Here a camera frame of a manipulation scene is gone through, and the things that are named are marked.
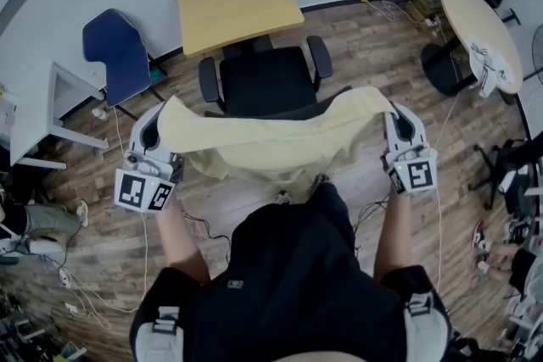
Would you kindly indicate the person's shoe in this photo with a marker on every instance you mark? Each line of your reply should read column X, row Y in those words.
column 283, row 197
column 322, row 179

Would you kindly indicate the person's left forearm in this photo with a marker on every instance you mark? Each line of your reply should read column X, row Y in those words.
column 182, row 246

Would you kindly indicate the person's black shirt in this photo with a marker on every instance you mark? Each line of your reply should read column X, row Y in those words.
column 297, row 292

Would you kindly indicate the red white sneaker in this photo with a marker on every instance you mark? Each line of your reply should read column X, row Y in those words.
column 482, row 264
column 481, row 235

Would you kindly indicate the person's left shoe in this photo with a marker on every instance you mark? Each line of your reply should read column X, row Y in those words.
column 283, row 197

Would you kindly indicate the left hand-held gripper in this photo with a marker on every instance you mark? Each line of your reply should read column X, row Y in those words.
column 136, row 191

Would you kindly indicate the person's dark trousers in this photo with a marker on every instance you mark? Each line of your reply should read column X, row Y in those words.
column 333, row 203

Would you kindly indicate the white power strip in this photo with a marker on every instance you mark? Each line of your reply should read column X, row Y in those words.
column 65, row 277

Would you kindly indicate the blue plastic chair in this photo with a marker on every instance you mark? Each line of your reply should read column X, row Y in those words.
column 123, row 63

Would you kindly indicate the black swivel chair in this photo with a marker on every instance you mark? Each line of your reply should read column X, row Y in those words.
column 509, row 169

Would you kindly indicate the black round table base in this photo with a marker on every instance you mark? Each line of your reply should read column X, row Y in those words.
column 441, row 72

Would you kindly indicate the person's right shoe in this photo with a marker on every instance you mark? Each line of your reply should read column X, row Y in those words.
column 322, row 179

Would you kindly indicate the white rectangular table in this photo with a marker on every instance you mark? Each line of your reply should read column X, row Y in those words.
column 34, row 114

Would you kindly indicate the black white sneaker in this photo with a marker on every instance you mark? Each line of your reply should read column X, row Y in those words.
column 519, row 229

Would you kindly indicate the small plastic bottle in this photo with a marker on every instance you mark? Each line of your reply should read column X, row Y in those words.
column 100, row 113

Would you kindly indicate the white printed cloth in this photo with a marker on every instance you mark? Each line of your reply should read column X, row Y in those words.
column 488, row 68

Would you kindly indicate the black T-shaped stand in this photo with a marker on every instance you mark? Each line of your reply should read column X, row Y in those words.
column 511, row 15

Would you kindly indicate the person's right forearm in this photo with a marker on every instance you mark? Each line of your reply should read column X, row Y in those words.
column 392, row 233

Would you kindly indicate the brown woven basket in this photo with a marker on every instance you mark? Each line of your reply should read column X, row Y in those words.
column 424, row 0

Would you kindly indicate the black office chair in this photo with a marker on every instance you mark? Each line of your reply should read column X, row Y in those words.
column 267, row 80

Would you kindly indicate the yellow square wooden table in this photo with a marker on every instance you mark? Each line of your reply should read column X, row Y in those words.
column 237, row 0

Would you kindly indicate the white plug adapter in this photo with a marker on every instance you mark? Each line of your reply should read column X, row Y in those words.
column 73, row 308

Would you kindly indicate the round light wooden table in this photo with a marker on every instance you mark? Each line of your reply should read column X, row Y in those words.
column 475, row 17

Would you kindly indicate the teal box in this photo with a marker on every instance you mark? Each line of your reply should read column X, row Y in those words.
column 158, row 74

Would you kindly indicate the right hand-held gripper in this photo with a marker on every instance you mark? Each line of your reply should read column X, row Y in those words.
column 418, row 176

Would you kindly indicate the pale yellow clothes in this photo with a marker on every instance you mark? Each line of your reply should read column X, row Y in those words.
column 254, row 140

